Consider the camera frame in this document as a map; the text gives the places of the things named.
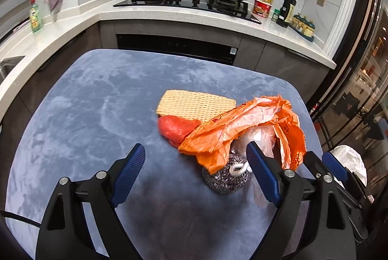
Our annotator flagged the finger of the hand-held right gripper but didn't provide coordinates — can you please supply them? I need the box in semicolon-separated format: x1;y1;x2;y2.
304;151;329;180
322;152;369;203

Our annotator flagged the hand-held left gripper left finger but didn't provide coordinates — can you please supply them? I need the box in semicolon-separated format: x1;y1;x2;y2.
36;143;146;260

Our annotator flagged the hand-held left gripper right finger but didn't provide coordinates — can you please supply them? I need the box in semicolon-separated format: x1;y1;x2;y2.
246;141;355;260

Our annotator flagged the bin with white liner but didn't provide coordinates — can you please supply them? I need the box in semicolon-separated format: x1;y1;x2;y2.
329;144;368;188

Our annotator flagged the clear plastic bag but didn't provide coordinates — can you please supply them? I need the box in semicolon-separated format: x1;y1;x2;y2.
232;125;282;209

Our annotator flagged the steel wool scrubber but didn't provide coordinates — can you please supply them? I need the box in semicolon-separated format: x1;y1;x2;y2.
201;151;252;195

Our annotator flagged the orange plastic bag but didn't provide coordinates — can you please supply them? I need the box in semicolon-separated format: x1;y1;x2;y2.
178;94;307;175

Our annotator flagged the red plastic bag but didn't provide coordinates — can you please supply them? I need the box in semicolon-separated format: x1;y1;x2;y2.
158;115;202;148

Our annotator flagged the orange foam net sleeve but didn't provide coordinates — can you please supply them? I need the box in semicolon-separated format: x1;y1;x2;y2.
156;90;237;122

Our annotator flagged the glass sliding door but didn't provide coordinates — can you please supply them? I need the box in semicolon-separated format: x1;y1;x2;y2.
309;0;388;260

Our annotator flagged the grey base cabinet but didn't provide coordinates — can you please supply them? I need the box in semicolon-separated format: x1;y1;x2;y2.
239;36;331;100

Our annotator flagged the black built-in oven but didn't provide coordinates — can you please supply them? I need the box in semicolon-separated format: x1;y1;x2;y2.
116;33;240;65

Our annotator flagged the spice jar set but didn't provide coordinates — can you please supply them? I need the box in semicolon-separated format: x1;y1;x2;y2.
288;13;316;42

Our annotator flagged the dark sauce bottle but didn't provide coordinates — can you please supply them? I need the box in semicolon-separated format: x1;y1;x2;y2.
276;0;297;28

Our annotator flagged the white kitchen countertop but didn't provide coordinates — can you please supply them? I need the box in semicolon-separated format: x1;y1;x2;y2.
0;2;338;109

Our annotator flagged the steel sink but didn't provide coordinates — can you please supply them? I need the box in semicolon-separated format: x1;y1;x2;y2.
0;55;26;82

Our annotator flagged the red instant noodle cup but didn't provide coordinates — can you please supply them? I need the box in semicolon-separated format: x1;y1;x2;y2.
253;0;271;18

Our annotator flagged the black gas stove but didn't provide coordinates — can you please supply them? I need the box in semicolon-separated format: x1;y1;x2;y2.
113;0;263;25

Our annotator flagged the green dish soap bottle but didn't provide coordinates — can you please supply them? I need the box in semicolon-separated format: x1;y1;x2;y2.
29;0;43;33

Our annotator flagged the black cable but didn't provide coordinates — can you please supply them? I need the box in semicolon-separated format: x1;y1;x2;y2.
0;210;41;228

